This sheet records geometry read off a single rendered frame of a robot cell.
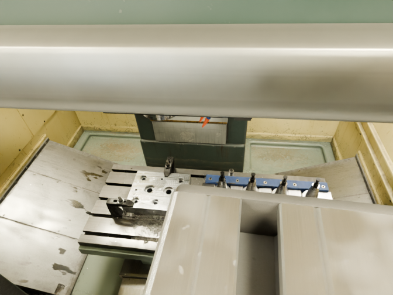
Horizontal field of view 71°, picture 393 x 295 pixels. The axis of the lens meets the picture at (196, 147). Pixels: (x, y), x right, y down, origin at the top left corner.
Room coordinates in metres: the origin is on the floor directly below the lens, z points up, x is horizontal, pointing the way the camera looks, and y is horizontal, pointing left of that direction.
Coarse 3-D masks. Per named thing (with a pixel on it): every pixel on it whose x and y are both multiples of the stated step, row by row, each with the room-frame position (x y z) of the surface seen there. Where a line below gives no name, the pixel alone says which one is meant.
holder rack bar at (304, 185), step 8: (208, 176) 0.72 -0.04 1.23; (216, 176) 0.72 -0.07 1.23; (232, 176) 0.71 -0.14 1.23; (216, 184) 0.69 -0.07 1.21; (232, 184) 0.68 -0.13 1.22; (240, 184) 0.67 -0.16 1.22; (256, 184) 0.66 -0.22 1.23; (264, 184) 0.66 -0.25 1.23; (272, 184) 0.66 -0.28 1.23; (288, 184) 0.65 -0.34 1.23; (296, 184) 0.65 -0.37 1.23; (304, 184) 0.65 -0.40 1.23; (320, 184) 0.64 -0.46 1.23
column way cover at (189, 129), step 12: (168, 120) 1.30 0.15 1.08; (180, 120) 1.29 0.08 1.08; (192, 120) 1.28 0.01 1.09; (204, 120) 1.26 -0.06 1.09; (216, 120) 1.25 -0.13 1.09; (156, 132) 1.32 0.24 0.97; (168, 132) 1.31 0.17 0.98; (180, 132) 1.30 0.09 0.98; (192, 132) 1.28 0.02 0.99; (204, 132) 1.27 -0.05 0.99; (216, 132) 1.26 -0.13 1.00
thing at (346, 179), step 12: (300, 168) 1.16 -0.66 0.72; (312, 168) 1.13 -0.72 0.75; (324, 168) 1.10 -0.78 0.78; (336, 168) 1.07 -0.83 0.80; (348, 168) 1.04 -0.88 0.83; (360, 168) 1.00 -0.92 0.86; (336, 180) 0.98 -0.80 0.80; (348, 180) 0.96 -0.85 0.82; (360, 180) 0.93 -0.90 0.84; (336, 192) 0.91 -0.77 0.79; (348, 192) 0.88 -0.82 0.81; (360, 192) 0.86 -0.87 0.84; (372, 192) 0.83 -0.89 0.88
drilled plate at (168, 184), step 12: (144, 180) 0.93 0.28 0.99; (156, 180) 0.92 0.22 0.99; (168, 180) 0.91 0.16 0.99; (180, 180) 0.92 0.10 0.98; (132, 192) 0.86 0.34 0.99; (144, 192) 0.85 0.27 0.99; (156, 192) 0.85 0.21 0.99; (168, 192) 0.86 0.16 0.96; (144, 204) 0.78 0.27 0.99; (156, 204) 0.77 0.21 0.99; (168, 204) 0.77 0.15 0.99
